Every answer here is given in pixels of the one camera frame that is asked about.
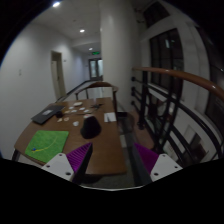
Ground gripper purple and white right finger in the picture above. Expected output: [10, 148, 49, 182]
[135, 143, 182, 181]

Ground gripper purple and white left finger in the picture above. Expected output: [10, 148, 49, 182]
[42, 143, 93, 182]

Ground green mouse pad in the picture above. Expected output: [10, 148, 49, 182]
[25, 130, 69, 163]

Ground black computer mouse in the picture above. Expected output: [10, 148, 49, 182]
[80, 116, 101, 139]

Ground small white object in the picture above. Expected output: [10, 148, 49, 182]
[73, 121, 79, 127]

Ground wooden table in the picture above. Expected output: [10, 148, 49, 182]
[14, 98, 127, 176]

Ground black metal railing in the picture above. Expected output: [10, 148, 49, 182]
[131, 71, 224, 166]

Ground black laptop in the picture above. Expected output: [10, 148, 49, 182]
[31, 105, 63, 125]

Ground black scissors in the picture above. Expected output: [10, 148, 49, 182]
[91, 104, 103, 110]

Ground white paper sheet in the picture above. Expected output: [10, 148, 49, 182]
[104, 112, 117, 122]

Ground wooden chair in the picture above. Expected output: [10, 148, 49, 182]
[75, 81, 119, 111]

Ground wooden curved handrail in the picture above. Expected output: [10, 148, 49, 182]
[132, 67, 224, 102]

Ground white door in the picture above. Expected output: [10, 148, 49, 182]
[51, 61, 61, 99]

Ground green exit sign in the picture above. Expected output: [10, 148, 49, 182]
[92, 51, 100, 55]

